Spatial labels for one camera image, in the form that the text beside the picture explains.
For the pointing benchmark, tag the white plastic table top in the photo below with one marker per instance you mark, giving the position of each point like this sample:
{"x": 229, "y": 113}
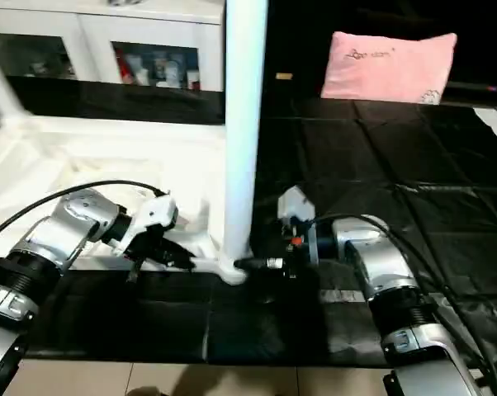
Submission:
{"x": 108, "y": 157}

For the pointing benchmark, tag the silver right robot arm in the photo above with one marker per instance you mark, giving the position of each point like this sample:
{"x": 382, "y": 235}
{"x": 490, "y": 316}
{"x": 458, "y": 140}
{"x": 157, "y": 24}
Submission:
{"x": 381, "y": 264}

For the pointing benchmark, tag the pink pillow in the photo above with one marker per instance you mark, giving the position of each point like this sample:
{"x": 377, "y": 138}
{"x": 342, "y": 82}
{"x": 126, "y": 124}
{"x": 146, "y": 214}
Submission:
{"x": 389, "y": 66}

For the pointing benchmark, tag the white flat board strip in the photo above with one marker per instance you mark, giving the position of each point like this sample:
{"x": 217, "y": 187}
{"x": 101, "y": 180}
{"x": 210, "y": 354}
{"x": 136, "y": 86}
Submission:
{"x": 494, "y": 128}

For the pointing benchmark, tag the white glass-door cabinet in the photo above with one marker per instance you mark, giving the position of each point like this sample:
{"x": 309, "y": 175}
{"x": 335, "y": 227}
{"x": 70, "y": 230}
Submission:
{"x": 92, "y": 29}

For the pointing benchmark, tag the dark patterned ornament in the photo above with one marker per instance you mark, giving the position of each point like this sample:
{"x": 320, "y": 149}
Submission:
{"x": 125, "y": 2}

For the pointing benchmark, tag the black work mat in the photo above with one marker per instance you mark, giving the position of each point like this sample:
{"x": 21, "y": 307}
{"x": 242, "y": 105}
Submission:
{"x": 414, "y": 181}

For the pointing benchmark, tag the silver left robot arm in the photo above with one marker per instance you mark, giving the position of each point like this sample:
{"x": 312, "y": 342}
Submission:
{"x": 67, "y": 227}

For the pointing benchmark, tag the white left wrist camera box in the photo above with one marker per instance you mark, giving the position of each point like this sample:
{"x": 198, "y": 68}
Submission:
{"x": 153, "y": 216}

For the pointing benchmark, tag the red bottle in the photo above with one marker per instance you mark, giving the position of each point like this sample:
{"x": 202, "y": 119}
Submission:
{"x": 125, "y": 73}

